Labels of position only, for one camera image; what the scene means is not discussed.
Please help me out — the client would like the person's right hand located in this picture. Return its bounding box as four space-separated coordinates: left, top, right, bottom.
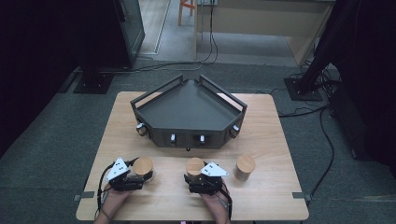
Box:
200 186 232 218

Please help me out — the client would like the glass jar with green contents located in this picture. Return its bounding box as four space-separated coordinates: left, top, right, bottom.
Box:
185 157 206 183

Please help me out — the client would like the dark glass-door cabinet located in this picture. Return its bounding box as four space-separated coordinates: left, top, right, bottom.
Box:
113 0 146 68

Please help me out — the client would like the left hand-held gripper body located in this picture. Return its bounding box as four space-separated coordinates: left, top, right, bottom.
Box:
106 157 146 192

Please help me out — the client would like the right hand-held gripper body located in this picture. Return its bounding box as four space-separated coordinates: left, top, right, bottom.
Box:
186 161 230 196

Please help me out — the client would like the glass jar with brown contents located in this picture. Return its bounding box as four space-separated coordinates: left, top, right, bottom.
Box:
233 154 257 182

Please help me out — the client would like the long black floor cable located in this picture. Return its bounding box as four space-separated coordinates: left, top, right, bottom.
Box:
255 88 336 200

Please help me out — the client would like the black cable hanging from desk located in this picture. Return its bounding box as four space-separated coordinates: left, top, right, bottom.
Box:
102 0 219 74

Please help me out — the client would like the hand-held gripper cable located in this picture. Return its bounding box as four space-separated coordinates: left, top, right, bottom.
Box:
95 161 116 220
218 181 233 222

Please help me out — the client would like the black equipment box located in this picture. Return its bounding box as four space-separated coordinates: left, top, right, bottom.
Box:
329 82 396 171

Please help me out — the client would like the black stand with square base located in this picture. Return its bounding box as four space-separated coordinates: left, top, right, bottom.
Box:
73 0 125 95
283 0 359 102

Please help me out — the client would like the grey table bracket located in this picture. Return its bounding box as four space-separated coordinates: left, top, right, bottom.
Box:
73 190 95 202
291 191 312 202

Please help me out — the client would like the person's left hand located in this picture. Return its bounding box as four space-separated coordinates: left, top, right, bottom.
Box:
102 186 133 217

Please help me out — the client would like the wooden stool with orange bar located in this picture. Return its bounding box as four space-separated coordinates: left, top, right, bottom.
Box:
177 0 196 26

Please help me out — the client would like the left hand-held gripper cable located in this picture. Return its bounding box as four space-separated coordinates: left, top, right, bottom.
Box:
95 161 116 220

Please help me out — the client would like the light wooden desk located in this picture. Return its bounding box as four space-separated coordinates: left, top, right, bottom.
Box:
194 0 335 66

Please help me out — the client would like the black corner shelf rack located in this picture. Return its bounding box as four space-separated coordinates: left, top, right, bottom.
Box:
130 74 248 149

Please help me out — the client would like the right hand-held gripper cable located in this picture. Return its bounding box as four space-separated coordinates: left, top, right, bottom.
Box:
218 181 233 222

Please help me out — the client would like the glass jar with pale nuts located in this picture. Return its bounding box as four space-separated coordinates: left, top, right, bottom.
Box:
132 156 154 182

